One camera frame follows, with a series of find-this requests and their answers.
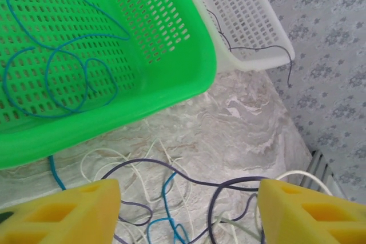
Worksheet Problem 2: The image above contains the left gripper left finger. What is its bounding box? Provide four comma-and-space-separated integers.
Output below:
0, 178, 122, 244

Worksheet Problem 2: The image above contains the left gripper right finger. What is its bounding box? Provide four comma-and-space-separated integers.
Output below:
255, 178, 366, 244

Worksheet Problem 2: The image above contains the thin white cable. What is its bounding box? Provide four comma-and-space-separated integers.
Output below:
79, 138, 334, 244

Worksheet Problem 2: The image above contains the thin dark purple cable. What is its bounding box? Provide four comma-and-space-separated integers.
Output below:
206, 9, 296, 88
102, 158, 268, 244

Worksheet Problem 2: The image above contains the thin blue cable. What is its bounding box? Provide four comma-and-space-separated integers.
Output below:
48, 154, 191, 244
3, 0, 132, 119

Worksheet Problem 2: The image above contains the green perforated plastic basket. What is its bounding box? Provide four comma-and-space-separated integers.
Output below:
0, 0, 218, 172

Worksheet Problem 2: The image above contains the white perforated plastic basket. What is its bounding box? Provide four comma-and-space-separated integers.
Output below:
177, 0, 296, 73

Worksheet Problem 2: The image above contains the aluminium table side rail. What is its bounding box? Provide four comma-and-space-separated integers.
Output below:
301, 149, 348, 202

